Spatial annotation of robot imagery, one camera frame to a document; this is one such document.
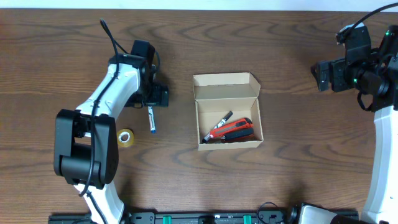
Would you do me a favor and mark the yellow tape roll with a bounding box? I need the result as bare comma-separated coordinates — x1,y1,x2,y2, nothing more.
117,128,135,147

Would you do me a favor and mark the orange black stapler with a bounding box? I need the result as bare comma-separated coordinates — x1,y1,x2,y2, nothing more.
221,128,254,143

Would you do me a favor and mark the blue whiteboard marker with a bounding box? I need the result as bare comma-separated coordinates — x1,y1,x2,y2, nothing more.
147,106,156,134

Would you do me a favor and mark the black whiteboard marker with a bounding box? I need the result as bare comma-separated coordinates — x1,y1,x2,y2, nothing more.
201,111,233,144

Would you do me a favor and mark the orange utility knife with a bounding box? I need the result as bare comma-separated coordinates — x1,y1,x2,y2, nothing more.
210,118,253,138

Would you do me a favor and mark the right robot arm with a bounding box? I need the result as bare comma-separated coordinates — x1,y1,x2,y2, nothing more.
311,23,397,223

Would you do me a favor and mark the black mounting rail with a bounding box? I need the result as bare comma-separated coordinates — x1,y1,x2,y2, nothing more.
48,202,361,224

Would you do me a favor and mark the cardboard box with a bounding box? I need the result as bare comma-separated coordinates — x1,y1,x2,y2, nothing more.
193,72,264,151

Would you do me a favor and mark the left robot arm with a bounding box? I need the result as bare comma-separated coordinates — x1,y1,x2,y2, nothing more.
49,40,169,223

